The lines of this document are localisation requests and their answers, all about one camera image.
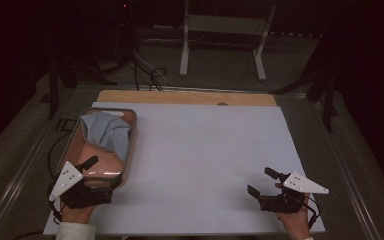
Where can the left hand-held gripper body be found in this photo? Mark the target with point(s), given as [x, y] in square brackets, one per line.
[80, 196]

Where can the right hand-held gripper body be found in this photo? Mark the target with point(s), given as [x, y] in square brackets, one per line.
[280, 203]

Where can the pink plastic basin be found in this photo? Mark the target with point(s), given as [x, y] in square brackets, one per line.
[73, 150]

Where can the light blue tank top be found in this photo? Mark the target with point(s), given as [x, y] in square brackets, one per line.
[108, 133]

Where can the person's left hand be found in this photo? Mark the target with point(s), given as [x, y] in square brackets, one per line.
[76, 215]

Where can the person's right hand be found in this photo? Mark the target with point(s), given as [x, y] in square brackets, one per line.
[298, 225]

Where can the white table cover sheet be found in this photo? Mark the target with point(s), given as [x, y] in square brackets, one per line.
[196, 150]

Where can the black tripod stand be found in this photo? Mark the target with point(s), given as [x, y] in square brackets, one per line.
[328, 100]
[54, 93]

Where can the white power strip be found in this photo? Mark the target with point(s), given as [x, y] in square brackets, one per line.
[162, 27]

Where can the white metal stand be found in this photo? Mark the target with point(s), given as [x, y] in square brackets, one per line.
[226, 24]

